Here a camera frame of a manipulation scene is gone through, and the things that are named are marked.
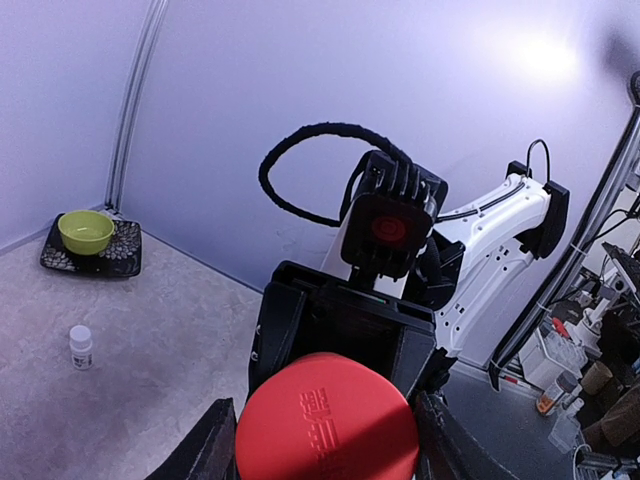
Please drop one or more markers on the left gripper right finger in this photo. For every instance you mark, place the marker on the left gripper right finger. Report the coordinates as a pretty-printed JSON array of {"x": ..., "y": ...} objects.
[{"x": 446, "y": 449}]

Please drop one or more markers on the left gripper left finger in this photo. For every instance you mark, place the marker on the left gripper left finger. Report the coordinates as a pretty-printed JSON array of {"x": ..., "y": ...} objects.
[{"x": 207, "y": 451}]

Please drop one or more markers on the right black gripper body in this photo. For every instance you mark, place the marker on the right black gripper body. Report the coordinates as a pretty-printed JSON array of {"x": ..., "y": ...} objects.
[{"x": 304, "y": 311}]

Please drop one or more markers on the orange bottle cap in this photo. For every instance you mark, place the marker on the orange bottle cap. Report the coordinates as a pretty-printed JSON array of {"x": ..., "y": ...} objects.
[{"x": 326, "y": 417}]

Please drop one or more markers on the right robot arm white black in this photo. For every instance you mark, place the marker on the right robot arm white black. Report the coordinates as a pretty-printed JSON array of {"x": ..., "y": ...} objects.
[{"x": 403, "y": 287}]

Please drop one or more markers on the small white pill bottle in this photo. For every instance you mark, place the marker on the small white pill bottle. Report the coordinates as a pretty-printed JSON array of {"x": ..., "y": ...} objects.
[{"x": 81, "y": 347}]

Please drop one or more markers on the black patterned square plate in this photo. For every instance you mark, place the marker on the black patterned square plate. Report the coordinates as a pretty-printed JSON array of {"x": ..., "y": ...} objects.
[{"x": 120, "y": 257}]

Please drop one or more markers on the lime green bowl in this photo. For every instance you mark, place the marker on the lime green bowl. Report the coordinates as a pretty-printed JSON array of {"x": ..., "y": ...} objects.
[{"x": 85, "y": 232}]

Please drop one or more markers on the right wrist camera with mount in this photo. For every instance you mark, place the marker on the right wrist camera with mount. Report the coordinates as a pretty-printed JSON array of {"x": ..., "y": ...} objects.
[{"x": 390, "y": 209}]

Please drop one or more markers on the right aluminium frame post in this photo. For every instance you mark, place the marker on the right aluminium frame post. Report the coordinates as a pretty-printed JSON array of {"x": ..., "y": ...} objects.
[{"x": 143, "y": 55}]

